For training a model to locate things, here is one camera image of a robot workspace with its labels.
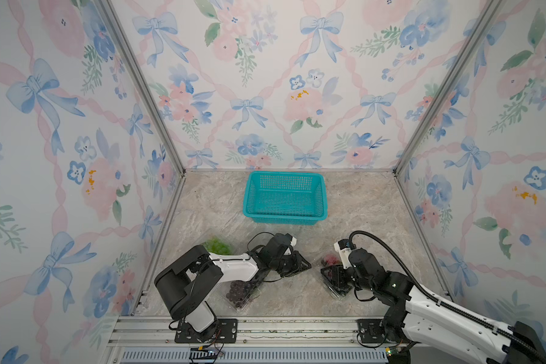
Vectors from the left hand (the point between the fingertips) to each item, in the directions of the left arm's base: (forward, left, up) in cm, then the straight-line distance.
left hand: (313, 267), depth 81 cm
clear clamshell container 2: (+3, -5, -6) cm, 8 cm away
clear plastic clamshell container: (+15, +36, -6) cm, 39 cm away
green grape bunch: (+8, +36, 0) cm, 37 cm away
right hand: (+1, -2, +4) cm, 4 cm away
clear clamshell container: (-9, +21, 0) cm, 23 cm away
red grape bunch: (+3, -7, -1) cm, 8 cm away
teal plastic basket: (+37, +9, -7) cm, 39 cm away
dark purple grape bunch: (-8, +26, 0) cm, 28 cm away
